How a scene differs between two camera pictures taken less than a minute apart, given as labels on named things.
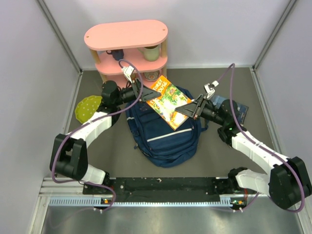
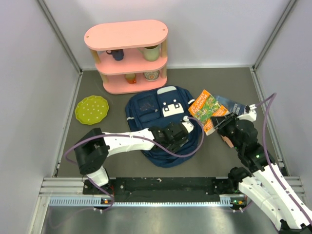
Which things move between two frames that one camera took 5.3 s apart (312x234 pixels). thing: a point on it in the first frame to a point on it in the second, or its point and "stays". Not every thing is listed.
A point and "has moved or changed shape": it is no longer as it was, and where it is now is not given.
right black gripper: x=195 y=109 to x=232 y=118
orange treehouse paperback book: x=170 y=98 has moved or changed shape
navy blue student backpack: x=160 y=143 stays
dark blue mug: x=117 y=54 stays
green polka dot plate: x=86 y=106 stays
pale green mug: x=151 y=53 stays
